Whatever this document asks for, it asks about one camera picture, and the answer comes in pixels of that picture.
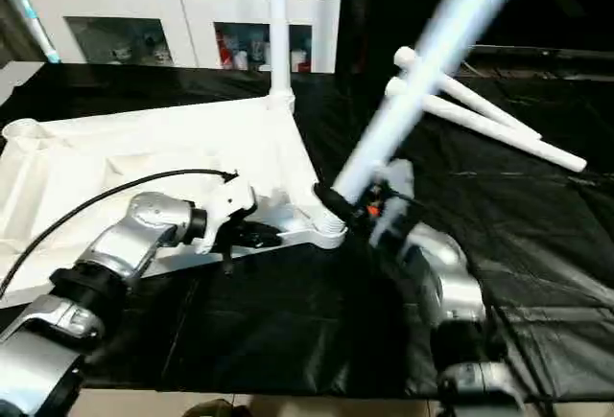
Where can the white plastic table top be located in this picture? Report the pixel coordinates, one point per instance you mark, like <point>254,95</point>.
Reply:
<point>96,158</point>

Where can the white glass door cabinet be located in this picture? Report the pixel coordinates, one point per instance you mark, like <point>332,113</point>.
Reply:
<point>144,5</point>

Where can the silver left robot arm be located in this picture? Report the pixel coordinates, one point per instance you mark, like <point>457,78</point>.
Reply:
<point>125,244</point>

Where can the red bottle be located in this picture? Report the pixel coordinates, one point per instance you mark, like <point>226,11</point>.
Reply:
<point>224,53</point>

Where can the white plastic table leg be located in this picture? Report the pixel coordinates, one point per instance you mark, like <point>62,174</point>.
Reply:
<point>432,62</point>
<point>480,103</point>
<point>518,144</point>
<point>280,34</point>

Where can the white cup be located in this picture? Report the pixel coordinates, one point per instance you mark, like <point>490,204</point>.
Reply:
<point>298,57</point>

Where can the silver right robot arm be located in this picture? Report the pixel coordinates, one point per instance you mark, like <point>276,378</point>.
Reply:
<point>441,283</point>

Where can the white bottle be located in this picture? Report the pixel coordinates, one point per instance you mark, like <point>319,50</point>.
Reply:
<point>259,53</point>

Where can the white side table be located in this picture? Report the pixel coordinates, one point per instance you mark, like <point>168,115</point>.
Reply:
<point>17,77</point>

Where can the black work mat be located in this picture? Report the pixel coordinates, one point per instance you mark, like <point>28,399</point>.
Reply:
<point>288,331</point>

